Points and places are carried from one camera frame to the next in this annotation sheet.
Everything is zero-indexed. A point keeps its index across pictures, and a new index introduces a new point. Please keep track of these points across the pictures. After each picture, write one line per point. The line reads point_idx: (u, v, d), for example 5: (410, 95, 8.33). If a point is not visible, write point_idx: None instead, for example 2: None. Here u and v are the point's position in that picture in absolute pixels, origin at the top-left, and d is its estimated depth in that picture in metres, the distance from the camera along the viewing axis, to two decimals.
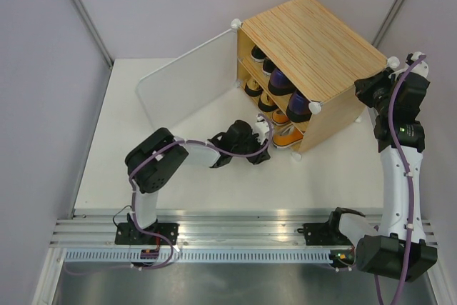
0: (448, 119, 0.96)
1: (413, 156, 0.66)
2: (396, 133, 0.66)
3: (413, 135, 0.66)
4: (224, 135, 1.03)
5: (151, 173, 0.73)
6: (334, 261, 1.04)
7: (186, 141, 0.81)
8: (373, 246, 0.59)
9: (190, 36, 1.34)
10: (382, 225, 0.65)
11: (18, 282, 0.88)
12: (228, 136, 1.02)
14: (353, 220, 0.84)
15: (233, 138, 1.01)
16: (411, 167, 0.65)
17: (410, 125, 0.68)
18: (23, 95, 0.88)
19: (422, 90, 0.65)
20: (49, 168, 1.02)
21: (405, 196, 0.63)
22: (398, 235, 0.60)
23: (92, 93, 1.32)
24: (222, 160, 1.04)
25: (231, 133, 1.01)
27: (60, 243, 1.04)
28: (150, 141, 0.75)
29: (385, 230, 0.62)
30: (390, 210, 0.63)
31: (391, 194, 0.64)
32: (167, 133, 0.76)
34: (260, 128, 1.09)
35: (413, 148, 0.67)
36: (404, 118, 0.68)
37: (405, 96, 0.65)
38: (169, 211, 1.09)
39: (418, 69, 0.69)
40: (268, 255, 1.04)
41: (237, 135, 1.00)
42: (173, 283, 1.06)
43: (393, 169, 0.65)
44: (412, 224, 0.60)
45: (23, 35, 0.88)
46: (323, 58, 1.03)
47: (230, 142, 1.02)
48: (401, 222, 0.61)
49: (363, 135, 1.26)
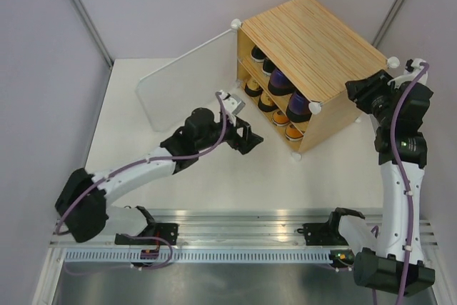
0: (447, 120, 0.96)
1: (413, 173, 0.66)
2: (398, 146, 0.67)
3: (415, 148, 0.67)
4: (183, 130, 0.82)
5: (76, 220, 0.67)
6: (334, 261, 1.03)
7: (108, 174, 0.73)
8: (370, 263, 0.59)
9: (190, 36, 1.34)
10: (378, 242, 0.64)
11: (17, 282, 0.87)
12: (186, 131, 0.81)
14: (352, 221, 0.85)
15: (192, 132, 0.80)
16: (411, 185, 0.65)
17: (413, 138, 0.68)
18: (23, 95, 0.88)
19: (425, 101, 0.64)
20: (50, 169, 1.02)
21: (405, 215, 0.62)
22: (396, 256, 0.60)
23: (91, 93, 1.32)
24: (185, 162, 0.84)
25: (190, 126, 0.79)
27: (60, 243, 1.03)
28: (68, 191, 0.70)
29: (383, 249, 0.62)
30: (389, 229, 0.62)
31: (390, 212, 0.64)
32: (81, 176, 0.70)
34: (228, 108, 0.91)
35: (415, 164, 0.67)
36: (406, 131, 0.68)
37: (407, 109, 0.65)
38: (168, 212, 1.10)
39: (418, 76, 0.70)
40: (268, 255, 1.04)
41: (195, 127, 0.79)
42: (173, 283, 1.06)
43: (393, 186, 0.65)
44: (410, 246, 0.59)
45: (23, 36, 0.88)
46: (323, 58, 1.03)
47: (191, 138, 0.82)
48: (400, 242, 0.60)
49: (363, 135, 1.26)
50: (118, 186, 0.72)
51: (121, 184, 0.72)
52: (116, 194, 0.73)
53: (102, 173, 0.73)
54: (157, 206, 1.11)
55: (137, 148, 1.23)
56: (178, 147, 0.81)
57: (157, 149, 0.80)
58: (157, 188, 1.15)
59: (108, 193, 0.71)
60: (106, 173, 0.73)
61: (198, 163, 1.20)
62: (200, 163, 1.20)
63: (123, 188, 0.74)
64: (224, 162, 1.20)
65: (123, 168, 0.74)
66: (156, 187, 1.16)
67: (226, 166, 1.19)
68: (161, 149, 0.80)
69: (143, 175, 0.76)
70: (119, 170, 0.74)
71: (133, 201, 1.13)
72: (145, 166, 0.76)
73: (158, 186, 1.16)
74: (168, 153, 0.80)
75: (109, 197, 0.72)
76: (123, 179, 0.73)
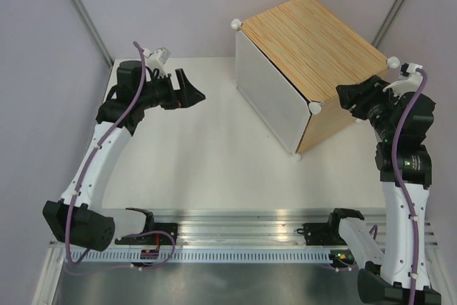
0: (448, 119, 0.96)
1: (418, 196, 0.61)
2: (400, 165, 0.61)
3: (420, 166, 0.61)
4: (120, 87, 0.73)
5: (85, 235, 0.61)
6: (334, 261, 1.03)
7: (76, 188, 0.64)
8: (376, 289, 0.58)
9: (191, 36, 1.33)
10: (383, 264, 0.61)
11: (17, 282, 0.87)
12: (122, 85, 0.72)
14: (348, 222, 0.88)
15: (128, 83, 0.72)
16: (416, 208, 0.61)
17: (415, 154, 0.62)
18: (23, 93, 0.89)
19: (429, 115, 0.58)
20: (49, 168, 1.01)
21: (410, 240, 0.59)
22: (402, 283, 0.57)
23: (93, 92, 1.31)
24: (135, 118, 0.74)
25: (125, 72, 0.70)
27: (60, 243, 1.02)
28: (54, 228, 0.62)
29: (387, 275, 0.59)
30: (394, 255, 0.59)
31: (394, 235, 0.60)
32: (53, 213, 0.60)
34: (153, 57, 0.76)
35: (419, 185, 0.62)
36: (407, 148, 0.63)
37: (410, 124, 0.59)
38: (168, 212, 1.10)
39: (415, 82, 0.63)
40: (267, 255, 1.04)
41: (129, 73, 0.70)
42: (173, 283, 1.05)
43: (397, 210, 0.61)
44: (416, 273, 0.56)
45: (23, 36, 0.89)
46: (323, 58, 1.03)
47: (128, 92, 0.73)
48: (405, 269, 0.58)
49: (363, 135, 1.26)
50: (92, 190, 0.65)
51: (93, 188, 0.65)
52: (98, 196, 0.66)
53: (68, 192, 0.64)
54: (156, 206, 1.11)
55: (139, 150, 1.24)
56: (118, 106, 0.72)
57: (97, 128, 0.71)
58: (157, 188, 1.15)
59: (89, 202, 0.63)
60: (71, 190, 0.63)
61: (198, 163, 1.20)
62: (198, 163, 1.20)
63: (101, 186, 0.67)
64: (224, 161, 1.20)
65: (83, 173, 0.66)
66: (156, 188, 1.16)
67: (226, 166, 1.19)
68: (101, 125, 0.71)
69: (107, 159, 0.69)
70: (82, 176, 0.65)
71: (134, 202, 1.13)
72: (100, 154, 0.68)
73: (159, 187, 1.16)
74: (110, 123, 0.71)
75: (96, 202, 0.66)
76: (93, 181, 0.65)
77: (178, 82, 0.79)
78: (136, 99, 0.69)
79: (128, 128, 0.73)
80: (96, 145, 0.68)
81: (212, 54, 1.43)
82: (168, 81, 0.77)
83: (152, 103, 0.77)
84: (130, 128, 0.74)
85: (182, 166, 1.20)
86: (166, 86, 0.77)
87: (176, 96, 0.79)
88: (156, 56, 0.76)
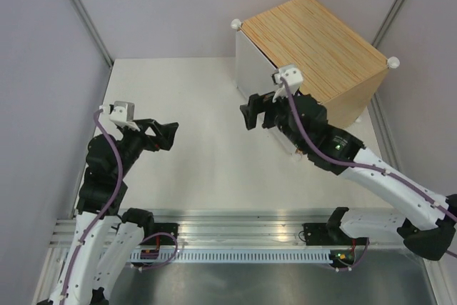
0: (447, 120, 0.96)
1: (368, 156, 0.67)
2: (338, 155, 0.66)
3: (346, 142, 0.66)
4: (92, 169, 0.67)
5: None
6: (334, 261, 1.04)
7: (63, 291, 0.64)
8: (433, 240, 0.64)
9: (190, 35, 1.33)
10: (410, 216, 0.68)
11: (15, 281, 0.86)
12: (96, 170, 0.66)
14: (353, 221, 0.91)
15: (102, 167, 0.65)
16: (377, 163, 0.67)
17: (335, 136, 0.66)
18: (23, 93, 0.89)
19: (318, 106, 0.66)
20: (49, 168, 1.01)
21: (405, 186, 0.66)
22: (438, 217, 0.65)
23: (92, 91, 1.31)
24: (118, 198, 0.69)
25: (96, 161, 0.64)
27: (60, 243, 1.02)
28: None
29: (423, 221, 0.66)
30: (412, 206, 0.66)
31: (394, 194, 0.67)
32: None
34: (116, 121, 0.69)
35: (362, 151, 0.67)
36: (325, 141, 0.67)
37: (318, 125, 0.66)
38: (168, 212, 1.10)
39: (290, 83, 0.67)
40: (268, 255, 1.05)
41: (101, 162, 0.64)
42: (173, 283, 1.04)
43: (373, 179, 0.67)
44: (436, 201, 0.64)
45: (23, 36, 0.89)
46: (323, 58, 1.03)
47: (106, 173, 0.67)
48: (427, 206, 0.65)
49: (363, 135, 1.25)
50: (78, 291, 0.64)
51: (81, 288, 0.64)
52: (88, 289, 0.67)
53: (56, 294, 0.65)
54: (156, 206, 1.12)
55: None
56: (99, 188, 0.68)
57: (78, 220, 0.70)
58: (157, 188, 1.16)
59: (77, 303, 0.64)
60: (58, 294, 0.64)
61: (198, 163, 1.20)
62: (198, 163, 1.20)
63: (89, 280, 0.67)
64: (224, 161, 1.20)
65: (69, 273, 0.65)
66: (156, 188, 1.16)
67: (226, 166, 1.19)
68: (83, 216, 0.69)
69: (92, 253, 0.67)
70: (68, 277, 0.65)
71: (134, 202, 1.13)
72: (83, 251, 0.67)
73: (158, 187, 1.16)
74: (91, 215, 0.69)
75: (86, 297, 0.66)
76: (78, 281, 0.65)
77: (153, 129, 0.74)
78: (118, 186, 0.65)
79: (110, 211, 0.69)
80: (78, 241, 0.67)
81: (211, 54, 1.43)
82: (138, 132, 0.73)
83: (134, 160, 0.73)
84: (112, 211, 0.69)
85: (182, 166, 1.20)
86: (137, 137, 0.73)
87: (153, 141, 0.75)
88: (121, 115, 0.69)
